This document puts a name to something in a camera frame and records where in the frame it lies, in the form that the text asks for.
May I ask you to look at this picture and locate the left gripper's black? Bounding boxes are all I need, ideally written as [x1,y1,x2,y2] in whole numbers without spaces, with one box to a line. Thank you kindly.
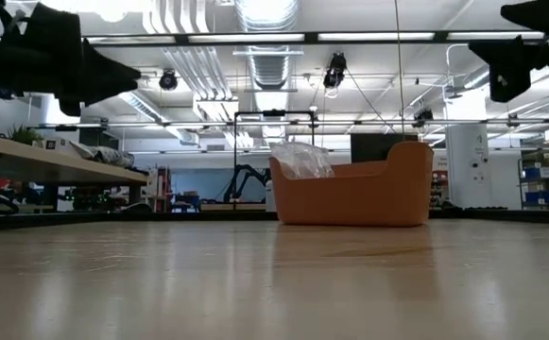
[0,0,142,117]

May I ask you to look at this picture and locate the orange plastic bin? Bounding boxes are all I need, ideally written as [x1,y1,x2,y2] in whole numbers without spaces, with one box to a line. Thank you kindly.
[268,140,435,228]

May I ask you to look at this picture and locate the grey patterned cloth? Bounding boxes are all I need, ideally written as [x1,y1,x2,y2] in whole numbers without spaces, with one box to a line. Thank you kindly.
[68,143,137,168]

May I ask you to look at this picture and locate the small white box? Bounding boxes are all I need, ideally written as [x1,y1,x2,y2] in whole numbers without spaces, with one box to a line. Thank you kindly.
[43,136,70,150]

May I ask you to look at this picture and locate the black beam with light strips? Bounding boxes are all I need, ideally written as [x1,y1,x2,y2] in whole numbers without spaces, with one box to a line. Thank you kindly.
[82,28,547,49]

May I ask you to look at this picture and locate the wooden workbench grey legs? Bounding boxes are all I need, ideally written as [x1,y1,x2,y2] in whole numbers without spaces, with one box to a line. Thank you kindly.
[0,133,150,213]

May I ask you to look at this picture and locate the green potted plant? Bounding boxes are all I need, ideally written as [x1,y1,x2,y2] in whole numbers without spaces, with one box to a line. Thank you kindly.
[7,123,44,145]

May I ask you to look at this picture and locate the white red rack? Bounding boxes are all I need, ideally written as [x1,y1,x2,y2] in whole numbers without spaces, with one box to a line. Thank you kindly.
[148,164,172,213]

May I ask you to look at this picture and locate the blue bin shelf rack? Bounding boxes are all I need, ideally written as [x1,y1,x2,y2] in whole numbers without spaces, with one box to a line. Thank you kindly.
[519,150,549,212]

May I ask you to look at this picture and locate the black monitor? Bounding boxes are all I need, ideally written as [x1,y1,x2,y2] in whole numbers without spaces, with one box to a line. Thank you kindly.
[350,132,420,165]

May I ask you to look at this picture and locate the white cylindrical bin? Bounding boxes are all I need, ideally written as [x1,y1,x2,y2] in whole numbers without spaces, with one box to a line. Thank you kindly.
[264,178,276,213]

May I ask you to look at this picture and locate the thin hanging cable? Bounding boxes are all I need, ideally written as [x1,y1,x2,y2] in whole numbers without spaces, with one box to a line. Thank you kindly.
[393,0,406,142]

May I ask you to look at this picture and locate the black robot station frame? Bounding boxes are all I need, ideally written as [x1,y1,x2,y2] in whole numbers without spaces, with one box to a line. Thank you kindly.
[232,109,317,212]

